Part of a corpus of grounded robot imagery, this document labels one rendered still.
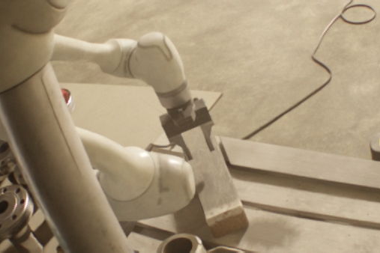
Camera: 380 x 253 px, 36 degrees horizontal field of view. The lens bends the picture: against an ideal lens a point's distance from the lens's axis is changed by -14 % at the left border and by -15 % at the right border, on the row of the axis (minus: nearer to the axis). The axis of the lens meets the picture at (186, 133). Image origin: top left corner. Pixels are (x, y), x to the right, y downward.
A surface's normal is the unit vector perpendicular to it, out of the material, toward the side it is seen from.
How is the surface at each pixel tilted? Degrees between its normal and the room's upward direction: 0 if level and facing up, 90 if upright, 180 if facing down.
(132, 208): 104
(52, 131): 84
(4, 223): 0
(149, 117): 0
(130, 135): 0
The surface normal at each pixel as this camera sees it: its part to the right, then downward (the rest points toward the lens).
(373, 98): -0.34, -0.76
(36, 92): 0.63, 0.14
